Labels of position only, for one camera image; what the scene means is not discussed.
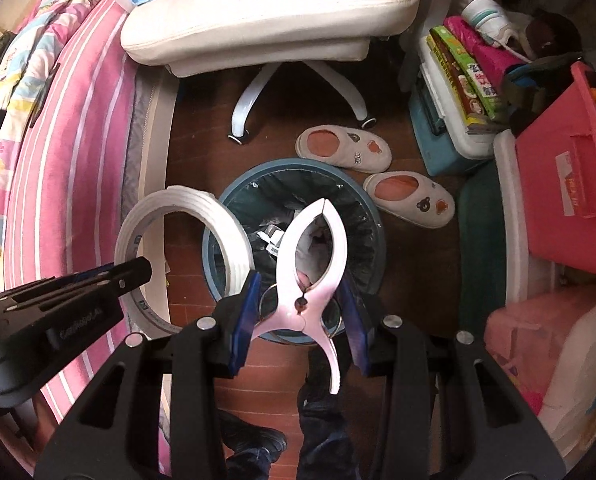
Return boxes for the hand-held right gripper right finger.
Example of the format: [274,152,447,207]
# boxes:
[335,277,566,480]

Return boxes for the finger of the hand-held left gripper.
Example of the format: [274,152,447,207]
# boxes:
[0,265,115,307]
[2,257,153,315]

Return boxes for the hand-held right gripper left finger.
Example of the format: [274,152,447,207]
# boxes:
[35,270,264,480]

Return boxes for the pink plastic clip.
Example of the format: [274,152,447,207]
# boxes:
[252,198,349,396]

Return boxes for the blue bin with black liner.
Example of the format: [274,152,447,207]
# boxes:
[201,158,385,346]

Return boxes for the white tape ring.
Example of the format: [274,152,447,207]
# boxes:
[114,185,255,341]

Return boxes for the person's right leg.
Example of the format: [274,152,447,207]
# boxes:
[295,345,379,480]

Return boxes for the bed with pink striped sheet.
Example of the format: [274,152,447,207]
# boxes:
[0,0,179,480]

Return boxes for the person's left shoe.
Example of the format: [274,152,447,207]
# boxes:
[218,410,289,480]

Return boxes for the white bear slipper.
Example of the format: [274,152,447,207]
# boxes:
[363,171,456,230]
[295,126,393,172]

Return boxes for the green container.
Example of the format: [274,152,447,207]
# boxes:
[457,160,509,311]

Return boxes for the pale pink translucent box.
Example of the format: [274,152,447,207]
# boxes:
[483,290,596,411]

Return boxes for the teal box with white lid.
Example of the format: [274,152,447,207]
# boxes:
[409,50,499,177]

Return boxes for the striped cartoon quilt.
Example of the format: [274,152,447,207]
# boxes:
[0,0,110,281]

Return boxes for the pink plastic storage box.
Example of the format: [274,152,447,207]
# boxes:
[515,62,596,281]

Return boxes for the green and yellow books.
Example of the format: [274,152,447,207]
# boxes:
[428,25,509,131]

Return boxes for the white office chair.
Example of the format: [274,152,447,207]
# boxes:
[75,0,459,147]

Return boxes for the magenta bag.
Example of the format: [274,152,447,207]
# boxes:
[443,16,529,86]

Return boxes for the brown plush toy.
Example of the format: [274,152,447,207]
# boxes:
[523,10,584,61]

